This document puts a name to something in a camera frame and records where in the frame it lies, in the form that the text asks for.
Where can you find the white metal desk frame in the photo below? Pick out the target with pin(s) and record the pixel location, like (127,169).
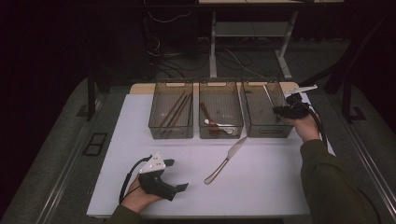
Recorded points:
(249,29)

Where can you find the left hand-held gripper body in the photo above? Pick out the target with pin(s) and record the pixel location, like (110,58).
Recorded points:
(154,183)

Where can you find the person's right hand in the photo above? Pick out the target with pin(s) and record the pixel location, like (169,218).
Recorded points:
(306,130)

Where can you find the black chopstick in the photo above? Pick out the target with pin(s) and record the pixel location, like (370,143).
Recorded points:
(178,110)

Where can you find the metal fork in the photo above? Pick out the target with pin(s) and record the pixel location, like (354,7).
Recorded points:
(269,95)

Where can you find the brown wooden spoon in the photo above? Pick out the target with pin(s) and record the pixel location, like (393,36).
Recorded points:
(207,113)

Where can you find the brown wooden chopstick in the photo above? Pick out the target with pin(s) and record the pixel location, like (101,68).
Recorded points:
(172,109)
(183,109)

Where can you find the black metal stand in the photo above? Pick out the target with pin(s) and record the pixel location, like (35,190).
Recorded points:
(347,93)

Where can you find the metal floor rail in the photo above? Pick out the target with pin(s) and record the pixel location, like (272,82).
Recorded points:
(68,168)
(372,168)

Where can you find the person's left hand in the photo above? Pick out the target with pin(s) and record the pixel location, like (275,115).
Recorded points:
(137,197)

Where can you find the metal table knife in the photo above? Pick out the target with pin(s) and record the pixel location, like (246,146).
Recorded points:
(232,151)

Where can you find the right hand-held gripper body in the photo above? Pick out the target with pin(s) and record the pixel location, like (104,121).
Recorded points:
(295,110)

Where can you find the white ceramic spoon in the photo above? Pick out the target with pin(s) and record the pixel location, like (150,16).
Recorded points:
(222,125)

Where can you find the black floor frame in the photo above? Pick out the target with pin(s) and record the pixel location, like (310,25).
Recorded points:
(95,143)

